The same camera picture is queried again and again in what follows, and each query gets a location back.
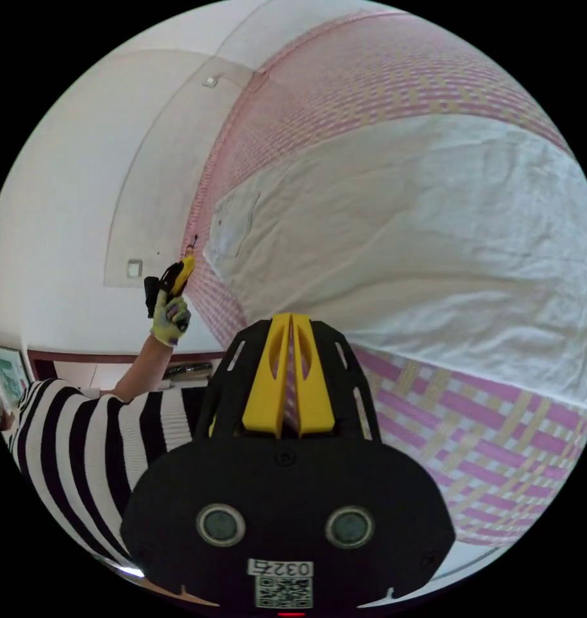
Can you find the dark wooden cupboard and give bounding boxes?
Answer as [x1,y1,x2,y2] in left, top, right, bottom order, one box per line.
[26,351,227,393]

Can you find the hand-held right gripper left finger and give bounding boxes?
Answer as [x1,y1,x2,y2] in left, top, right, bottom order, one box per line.
[241,312,293,438]

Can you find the person's left hand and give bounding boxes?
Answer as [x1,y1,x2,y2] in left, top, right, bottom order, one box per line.
[150,289,192,348]

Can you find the bed with pink woven mat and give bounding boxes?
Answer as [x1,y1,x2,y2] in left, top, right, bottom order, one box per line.
[182,11,587,547]

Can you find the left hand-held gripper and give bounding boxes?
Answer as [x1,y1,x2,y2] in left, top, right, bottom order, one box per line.
[144,255,196,319]

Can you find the person's body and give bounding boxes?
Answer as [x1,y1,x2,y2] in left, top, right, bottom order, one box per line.
[7,379,209,570]

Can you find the framed picture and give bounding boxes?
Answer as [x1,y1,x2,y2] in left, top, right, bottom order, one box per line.
[0,345,33,409]

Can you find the white pants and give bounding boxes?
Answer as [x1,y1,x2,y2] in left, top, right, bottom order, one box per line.
[203,113,587,412]

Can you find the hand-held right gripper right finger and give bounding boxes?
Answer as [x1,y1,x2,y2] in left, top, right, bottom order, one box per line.
[292,312,335,439]

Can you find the person's left forearm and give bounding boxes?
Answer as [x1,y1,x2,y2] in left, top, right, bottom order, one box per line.
[113,333,174,404]

